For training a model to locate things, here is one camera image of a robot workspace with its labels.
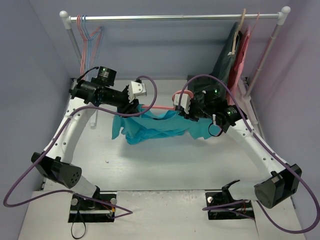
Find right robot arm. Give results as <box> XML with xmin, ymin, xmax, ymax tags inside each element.
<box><xmin>173</xmin><ymin>88</ymin><xmax>302</xmax><ymax>209</ymax></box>

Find dark green t shirt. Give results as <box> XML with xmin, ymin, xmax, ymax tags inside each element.
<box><xmin>187</xmin><ymin>21</ymin><xmax>243</xmax><ymax>101</ymax></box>

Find pink plastic hanger front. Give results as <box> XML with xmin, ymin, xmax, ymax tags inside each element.
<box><xmin>141</xmin><ymin>90</ymin><xmax>194</xmax><ymax>111</ymax></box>

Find pink plastic hanger rear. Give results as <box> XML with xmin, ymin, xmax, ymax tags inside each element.
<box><xmin>77</xmin><ymin>15</ymin><xmax>102</xmax><ymax>73</ymax></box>

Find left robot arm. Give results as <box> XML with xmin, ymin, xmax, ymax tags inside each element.
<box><xmin>36</xmin><ymin>66</ymin><xmax>146</xmax><ymax>199</ymax></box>

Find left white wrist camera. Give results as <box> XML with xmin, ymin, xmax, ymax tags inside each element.
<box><xmin>128</xmin><ymin>81</ymin><xmax>147</xmax><ymax>103</ymax></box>

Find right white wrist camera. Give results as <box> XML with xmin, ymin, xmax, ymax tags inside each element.
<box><xmin>173</xmin><ymin>93</ymin><xmax>191</xmax><ymax>114</ymax></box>

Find wooden hanger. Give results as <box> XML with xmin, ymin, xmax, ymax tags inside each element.
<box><xmin>228</xmin><ymin>8</ymin><xmax>247</xmax><ymax>56</ymax></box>

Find teal t shirt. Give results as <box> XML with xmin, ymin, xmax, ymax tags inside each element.
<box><xmin>111</xmin><ymin>110</ymin><xmax>222</xmax><ymax>145</ymax></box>

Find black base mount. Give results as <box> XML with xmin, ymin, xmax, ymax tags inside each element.
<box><xmin>68</xmin><ymin>194</ymin><xmax>116</xmax><ymax>223</ymax></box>
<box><xmin>205</xmin><ymin>180</ymin><xmax>255</xmax><ymax>221</ymax></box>

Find pink t shirt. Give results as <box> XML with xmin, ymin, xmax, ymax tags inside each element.
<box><xmin>227</xmin><ymin>25</ymin><xmax>252</xmax><ymax>96</ymax></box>

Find pink hanger on right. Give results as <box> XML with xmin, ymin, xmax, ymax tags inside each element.
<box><xmin>251</xmin><ymin>11</ymin><xmax>260</xmax><ymax>34</ymax></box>

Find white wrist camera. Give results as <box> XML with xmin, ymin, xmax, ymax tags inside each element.
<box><xmin>128</xmin><ymin>81</ymin><xmax>147</xmax><ymax>103</ymax></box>
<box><xmin>173</xmin><ymin>93</ymin><xmax>191</xmax><ymax>114</ymax></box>

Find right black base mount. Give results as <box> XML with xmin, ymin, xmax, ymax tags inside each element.
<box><xmin>205</xmin><ymin>180</ymin><xmax>255</xmax><ymax>221</ymax></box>

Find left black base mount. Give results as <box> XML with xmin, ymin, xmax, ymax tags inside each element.
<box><xmin>68</xmin><ymin>194</ymin><xmax>116</xmax><ymax>223</ymax></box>

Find white metal clothes rack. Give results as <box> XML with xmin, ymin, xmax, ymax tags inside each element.
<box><xmin>59</xmin><ymin>6</ymin><xmax>292</xmax><ymax>129</ymax></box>

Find pink plastic hanger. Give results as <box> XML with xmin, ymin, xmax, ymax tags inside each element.
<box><xmin>77</xmin><ymin>15</ymin><xmax>102</xmax><ymax>73</ymax></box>
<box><xmin>141</xmin><ymin>90</ymin><xmax>194</xmax><ymax>111</ymax></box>

